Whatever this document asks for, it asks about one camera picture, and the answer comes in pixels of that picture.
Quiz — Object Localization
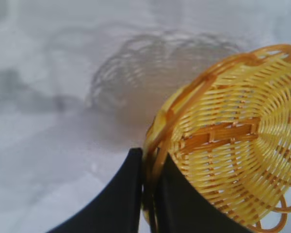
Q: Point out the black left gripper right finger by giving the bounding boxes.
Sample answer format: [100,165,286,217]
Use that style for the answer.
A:
[156,152,252,233]

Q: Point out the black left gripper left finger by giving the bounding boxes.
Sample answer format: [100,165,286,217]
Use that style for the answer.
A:
[46,148,144,233]

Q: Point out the yellow woven plastic basket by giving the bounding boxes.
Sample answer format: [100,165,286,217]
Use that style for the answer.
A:
[141,43,291,233]

